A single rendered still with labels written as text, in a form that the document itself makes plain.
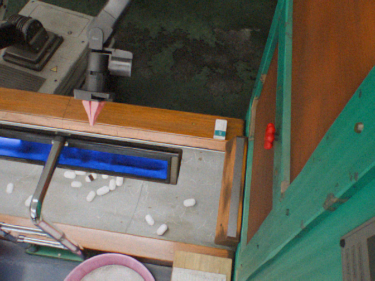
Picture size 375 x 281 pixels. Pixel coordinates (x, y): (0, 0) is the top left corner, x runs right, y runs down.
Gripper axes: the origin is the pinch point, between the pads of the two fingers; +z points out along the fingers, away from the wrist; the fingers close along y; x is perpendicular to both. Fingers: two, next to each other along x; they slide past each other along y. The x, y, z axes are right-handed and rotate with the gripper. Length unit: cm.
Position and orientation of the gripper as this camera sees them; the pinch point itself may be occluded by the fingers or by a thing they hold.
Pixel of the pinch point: (92, 122)
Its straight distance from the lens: 104.7
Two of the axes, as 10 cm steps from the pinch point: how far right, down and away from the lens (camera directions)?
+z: -1.3, 9.7, 1.8
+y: 9.9, 1.5, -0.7
